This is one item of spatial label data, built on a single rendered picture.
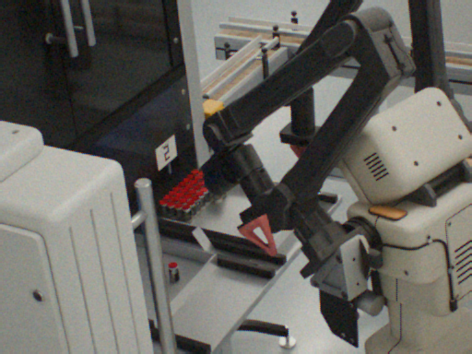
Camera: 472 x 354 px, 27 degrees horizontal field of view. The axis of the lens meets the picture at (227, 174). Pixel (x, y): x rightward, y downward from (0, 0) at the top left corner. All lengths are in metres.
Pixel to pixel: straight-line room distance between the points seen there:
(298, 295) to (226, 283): 1.41
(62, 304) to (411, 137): 0.73
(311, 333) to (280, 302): 0.21
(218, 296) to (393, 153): 0.63
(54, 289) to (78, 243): 0.07
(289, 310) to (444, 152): 1.83
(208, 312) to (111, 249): 0.79
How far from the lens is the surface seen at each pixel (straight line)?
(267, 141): 4.61
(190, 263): 2.28
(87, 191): 1.29
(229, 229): 2.38
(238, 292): 2.17
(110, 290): 1.38
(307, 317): 3.49
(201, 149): 2.61
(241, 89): 2.98
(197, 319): 2.11
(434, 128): 1.79
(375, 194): 1.77
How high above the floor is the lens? 2.18
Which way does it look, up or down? 30 degrees down
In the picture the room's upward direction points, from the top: 6 degrees counter-clockwise
